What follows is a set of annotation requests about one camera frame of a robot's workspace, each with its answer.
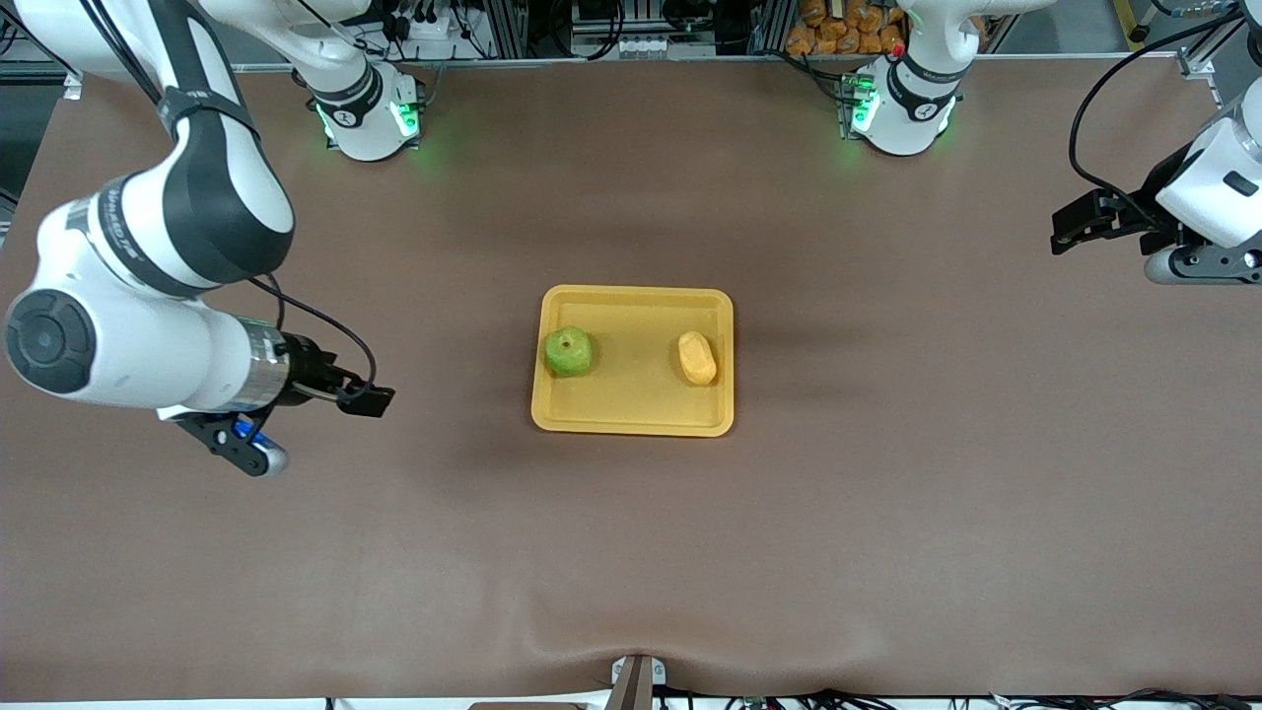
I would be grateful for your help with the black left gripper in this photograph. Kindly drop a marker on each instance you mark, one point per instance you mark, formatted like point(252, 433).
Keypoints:
point(1136, 211)

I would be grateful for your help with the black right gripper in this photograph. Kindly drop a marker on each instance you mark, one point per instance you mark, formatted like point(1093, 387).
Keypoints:
point(308, 375)

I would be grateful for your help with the green apple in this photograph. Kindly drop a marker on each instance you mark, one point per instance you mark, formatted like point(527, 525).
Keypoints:
point(569, 352)

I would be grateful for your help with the yellow potato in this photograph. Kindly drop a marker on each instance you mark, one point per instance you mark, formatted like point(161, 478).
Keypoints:
point(697, 358)

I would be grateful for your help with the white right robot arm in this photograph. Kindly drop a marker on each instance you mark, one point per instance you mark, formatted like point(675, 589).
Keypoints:
point(128, 345)

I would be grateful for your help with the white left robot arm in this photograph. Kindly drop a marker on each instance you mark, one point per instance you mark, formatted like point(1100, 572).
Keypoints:
point(912, 108)

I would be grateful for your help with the yellow plastic tray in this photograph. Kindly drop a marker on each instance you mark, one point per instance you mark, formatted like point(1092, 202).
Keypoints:
point(636, 390)

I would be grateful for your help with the brown table mat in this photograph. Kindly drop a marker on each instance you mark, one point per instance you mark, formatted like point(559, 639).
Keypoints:
point(631, 552)

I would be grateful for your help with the orange toy food pile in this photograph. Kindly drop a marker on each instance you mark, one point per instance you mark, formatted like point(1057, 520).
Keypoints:
point(838, 30)

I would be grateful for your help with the white power strip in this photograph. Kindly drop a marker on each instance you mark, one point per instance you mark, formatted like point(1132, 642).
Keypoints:
point(424, 35)

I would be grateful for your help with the aluminium frame post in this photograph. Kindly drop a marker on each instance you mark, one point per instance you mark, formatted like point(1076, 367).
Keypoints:
point(1198, 64)

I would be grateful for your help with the metal table bracket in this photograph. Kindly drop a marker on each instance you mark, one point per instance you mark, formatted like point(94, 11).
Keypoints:
point(636, 680)

